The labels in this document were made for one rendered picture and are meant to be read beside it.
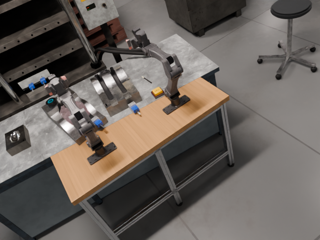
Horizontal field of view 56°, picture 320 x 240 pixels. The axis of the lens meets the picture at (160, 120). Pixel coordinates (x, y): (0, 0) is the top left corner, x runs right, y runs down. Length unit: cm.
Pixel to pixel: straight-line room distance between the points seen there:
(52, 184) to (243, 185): 149
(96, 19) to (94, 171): 142
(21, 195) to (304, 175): 215
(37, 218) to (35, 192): 30
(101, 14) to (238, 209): 196
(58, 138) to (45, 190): 44
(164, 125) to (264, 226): 104
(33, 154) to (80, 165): 43
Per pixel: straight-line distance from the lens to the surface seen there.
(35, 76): 283
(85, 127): 165
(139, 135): 198
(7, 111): 293
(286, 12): 316
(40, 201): 257
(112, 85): 233
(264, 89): 329
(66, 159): 210
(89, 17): 279
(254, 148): 276
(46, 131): 241
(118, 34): 477
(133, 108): 212
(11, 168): 234
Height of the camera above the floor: 218
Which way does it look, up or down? 43 degrees down
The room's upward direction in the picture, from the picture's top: 21 degrees counter-clockwise
